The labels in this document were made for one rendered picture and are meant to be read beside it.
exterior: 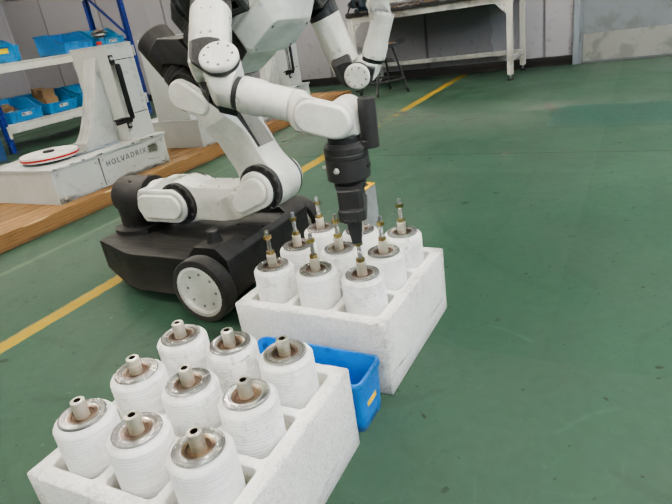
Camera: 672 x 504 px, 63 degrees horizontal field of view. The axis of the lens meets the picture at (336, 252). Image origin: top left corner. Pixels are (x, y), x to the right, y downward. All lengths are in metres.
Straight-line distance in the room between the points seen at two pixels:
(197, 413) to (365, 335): 0.41
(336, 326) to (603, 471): 0.56
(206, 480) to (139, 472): 0.13
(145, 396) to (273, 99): 0.59
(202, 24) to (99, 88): 2.36
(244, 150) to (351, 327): 0.69
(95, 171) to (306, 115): 2.33
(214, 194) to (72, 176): 1.52
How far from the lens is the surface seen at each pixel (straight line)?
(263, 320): 1.31
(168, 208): 1.86
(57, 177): 3.15
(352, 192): 1.09
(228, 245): 1.64
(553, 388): 1.27
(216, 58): 1.14
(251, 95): 1.11
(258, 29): 1.47
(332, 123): 1.04
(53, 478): 1.02
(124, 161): 3.41
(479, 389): 1.25
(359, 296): 1.17
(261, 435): 0.89
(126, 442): 0.89
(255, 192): 1.61
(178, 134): 4.01
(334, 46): 1.73
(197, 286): 1.65
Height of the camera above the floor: 0.77
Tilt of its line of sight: 23 degrees down
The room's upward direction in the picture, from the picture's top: 9 degrees counter-clockwise
